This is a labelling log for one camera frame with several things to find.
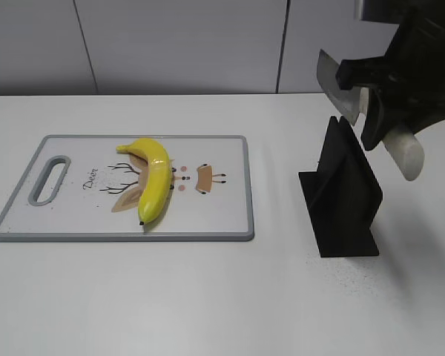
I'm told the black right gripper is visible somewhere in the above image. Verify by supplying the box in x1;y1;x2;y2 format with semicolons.
335;7;445;151

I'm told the knife with white handle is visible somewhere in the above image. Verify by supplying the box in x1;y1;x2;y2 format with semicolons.
316;50;425;181

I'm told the yellow plastic banana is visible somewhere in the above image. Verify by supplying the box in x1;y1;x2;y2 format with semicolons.
116;137;172;225

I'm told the black knife stand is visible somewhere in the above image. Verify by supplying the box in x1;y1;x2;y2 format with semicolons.
298;116;383;257

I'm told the white grey-rimmed cutting board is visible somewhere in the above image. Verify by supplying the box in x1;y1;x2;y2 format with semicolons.
0;135;254;243

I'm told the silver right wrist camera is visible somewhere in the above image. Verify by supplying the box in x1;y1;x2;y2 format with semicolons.
354;0;418;24

